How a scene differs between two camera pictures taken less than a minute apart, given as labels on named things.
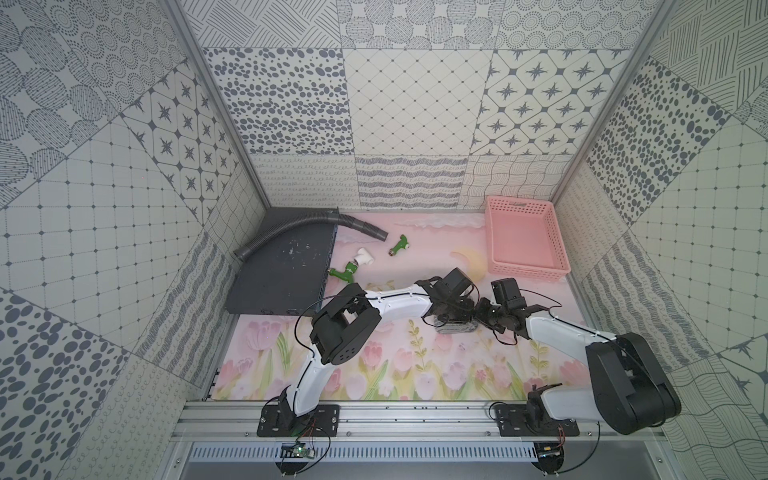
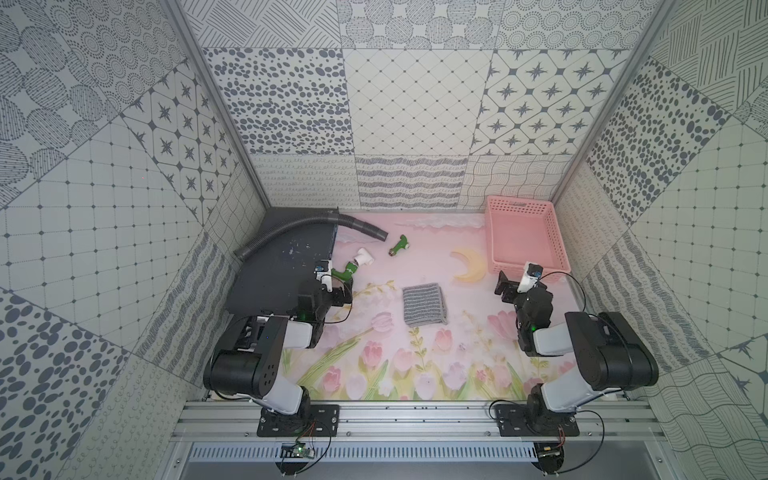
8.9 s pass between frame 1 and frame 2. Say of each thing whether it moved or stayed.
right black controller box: stayed
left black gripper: moved
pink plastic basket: stayed
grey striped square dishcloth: moved
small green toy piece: stayed
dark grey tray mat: stayed
